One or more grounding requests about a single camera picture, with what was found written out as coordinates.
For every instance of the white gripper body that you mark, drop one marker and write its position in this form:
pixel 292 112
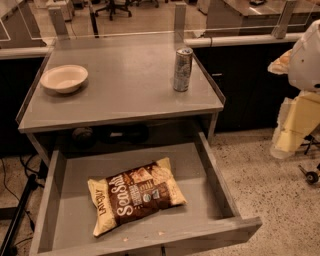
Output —
pixel 306 63

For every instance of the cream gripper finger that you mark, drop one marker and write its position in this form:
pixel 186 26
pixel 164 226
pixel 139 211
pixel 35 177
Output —
pixel 297 118
pixel 281 65

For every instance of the brown sea salt chip bag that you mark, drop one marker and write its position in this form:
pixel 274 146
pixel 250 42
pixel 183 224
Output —
pixel 134 194

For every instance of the grey counter cabinet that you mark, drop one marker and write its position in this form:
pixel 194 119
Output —
pixel 130 79

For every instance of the grey open top drawer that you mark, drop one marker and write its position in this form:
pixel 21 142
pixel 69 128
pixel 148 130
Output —
pixel 208 220

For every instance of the black caster wheel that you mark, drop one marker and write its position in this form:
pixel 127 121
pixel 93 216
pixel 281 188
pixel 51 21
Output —
pixel 312 177

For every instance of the silver beverage can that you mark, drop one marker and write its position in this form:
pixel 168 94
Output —
pixel 183 68

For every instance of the black office chair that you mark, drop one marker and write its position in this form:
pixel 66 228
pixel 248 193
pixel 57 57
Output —
pixel 112 6

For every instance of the white paper bowl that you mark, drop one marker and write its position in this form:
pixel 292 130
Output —
pixel 64 79

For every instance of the black stand leg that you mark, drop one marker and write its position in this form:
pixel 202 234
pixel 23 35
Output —
pixel 29 187

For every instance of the white horizontal rail pipe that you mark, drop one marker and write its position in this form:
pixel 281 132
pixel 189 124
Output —
pixel 240 40

